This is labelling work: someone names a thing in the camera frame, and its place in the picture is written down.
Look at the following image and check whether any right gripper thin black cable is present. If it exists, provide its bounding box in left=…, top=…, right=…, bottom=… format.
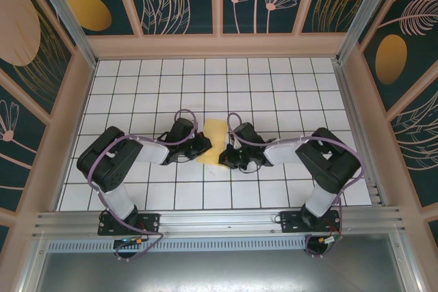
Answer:
left=239, top=161, right=265, bottom=174

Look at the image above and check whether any grey slotted cable duct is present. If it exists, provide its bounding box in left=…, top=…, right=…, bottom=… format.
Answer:
left=47, top=237, right=309, bottom=254

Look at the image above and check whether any yellow paper sheet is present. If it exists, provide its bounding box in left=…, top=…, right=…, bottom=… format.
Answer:
left=197, top=119, right=229, bottom=169

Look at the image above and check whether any aluminium mounting rail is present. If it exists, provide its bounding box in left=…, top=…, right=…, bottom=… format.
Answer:
left=32, top=205, right=407, bottom=240

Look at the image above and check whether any short aluminium frame post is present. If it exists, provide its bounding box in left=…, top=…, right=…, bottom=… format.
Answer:
left=393, top=226, right=425, bottom=292
left=16, top=237, right=51, bottom=292

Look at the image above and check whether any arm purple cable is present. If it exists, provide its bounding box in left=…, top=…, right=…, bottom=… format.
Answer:
left=227, top=111, right=363, bottom=258
left=88, top=109, right=201, bottom=261

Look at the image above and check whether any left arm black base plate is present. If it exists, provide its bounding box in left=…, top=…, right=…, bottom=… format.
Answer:
left=98, top=211, right=162, bottom=237

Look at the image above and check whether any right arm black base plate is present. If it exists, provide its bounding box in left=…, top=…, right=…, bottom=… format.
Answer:
left=279, top=209, right=343, bottom=235

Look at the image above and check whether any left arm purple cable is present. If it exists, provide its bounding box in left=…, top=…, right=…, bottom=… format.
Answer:
left=88, top=109, right=201, bottom=261

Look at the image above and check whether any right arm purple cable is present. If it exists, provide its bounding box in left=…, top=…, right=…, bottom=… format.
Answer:
left=227, top=111, right=363, bottom=258

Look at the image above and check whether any aluminium side rail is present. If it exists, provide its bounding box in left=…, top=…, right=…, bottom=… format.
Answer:
left=333, top=59, right=389, bottom=208

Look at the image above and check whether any grey metal sheet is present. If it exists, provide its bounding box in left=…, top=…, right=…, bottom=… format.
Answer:
left=34, top=250, right=422, bottom=292

